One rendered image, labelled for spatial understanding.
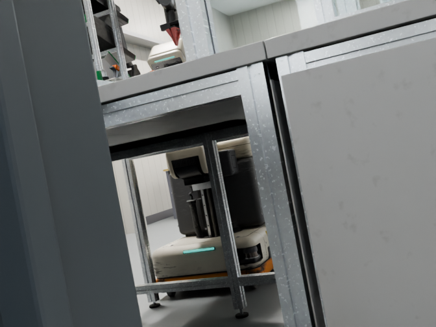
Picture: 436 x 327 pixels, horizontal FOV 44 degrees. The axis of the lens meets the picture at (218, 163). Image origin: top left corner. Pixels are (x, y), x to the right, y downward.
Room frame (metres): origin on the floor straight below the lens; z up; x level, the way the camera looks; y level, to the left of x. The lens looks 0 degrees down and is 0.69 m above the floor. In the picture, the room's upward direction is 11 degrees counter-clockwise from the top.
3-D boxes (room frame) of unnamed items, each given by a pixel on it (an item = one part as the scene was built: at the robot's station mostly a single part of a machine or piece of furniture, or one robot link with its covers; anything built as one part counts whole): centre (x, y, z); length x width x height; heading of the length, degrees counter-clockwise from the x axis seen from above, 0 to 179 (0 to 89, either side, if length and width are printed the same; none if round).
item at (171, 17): (2.40, 0.08, 1.35); 0.10 x 0.07 x 0.07; 65
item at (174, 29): (2.40, 0.09, 1.27); 0.07 x 0.07 x 0.09; 65
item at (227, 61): (1.79, 0.29, 0.85); 1.50 x 1.41 x 0.03; 66
